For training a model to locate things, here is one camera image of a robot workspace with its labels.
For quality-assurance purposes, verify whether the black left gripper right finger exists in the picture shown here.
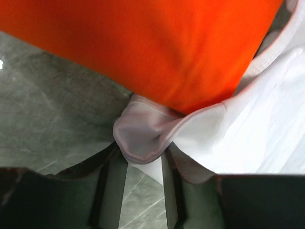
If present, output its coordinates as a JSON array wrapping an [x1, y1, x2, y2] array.
[[162, 144, 305, 229]]

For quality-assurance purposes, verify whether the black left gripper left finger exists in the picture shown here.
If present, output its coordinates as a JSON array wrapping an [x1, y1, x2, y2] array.
[[0, 143, 128, 229]]

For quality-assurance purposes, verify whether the white t shirt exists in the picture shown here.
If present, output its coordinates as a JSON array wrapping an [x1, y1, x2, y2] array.
[[113, 0, 305, 182]]

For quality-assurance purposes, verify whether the folded orange t shirt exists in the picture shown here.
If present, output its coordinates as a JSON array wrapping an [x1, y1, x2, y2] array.
[[0, 0, 282, 114]]

